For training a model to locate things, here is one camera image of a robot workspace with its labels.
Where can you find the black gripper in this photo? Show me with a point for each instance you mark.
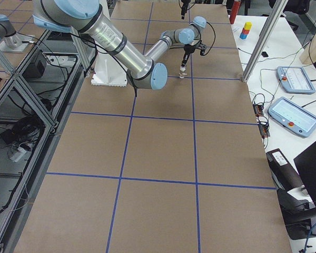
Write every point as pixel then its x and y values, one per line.
pixel 184 9
pixel 186 50

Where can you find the white PPR pipe fitting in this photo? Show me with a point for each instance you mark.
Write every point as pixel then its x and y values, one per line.
pixel 182 74

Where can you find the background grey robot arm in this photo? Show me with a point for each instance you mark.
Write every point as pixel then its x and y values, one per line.
pixel 10 40

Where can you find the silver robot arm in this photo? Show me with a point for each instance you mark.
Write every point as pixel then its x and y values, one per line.
pixel 144 70

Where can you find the red cylinder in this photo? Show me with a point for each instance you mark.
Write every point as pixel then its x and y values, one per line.
pixel 234 11

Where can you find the blue toy block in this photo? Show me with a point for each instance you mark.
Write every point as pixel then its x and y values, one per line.
pixel 243 36

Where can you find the yellow toy block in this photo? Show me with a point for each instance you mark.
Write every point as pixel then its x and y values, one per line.
pixel 247 26

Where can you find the red toy block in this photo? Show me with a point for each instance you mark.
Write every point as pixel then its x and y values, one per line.
pixel 245 32

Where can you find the far teach pendant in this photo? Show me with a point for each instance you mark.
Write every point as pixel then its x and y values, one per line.
pixel 295 80

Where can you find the teach pendant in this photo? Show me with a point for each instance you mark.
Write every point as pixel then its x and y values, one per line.
pixel 295 80
pixel 293 117

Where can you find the near teach pendant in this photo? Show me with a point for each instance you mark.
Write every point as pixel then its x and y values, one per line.
pixel 293 117

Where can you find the black monitor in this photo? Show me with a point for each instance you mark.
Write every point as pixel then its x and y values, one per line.
pixel 305 163

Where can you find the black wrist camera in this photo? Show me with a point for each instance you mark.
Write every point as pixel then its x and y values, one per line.
pixel 202 48

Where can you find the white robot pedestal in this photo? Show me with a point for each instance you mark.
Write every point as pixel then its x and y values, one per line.
pixel 107 72

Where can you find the circuit board with wires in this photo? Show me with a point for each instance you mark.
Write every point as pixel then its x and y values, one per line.
pixel 262 120

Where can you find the aluminium frame post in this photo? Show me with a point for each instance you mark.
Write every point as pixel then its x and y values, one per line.
pixel 266 31

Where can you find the aluminium side frame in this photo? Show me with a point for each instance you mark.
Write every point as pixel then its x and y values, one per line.
pixel 37 91

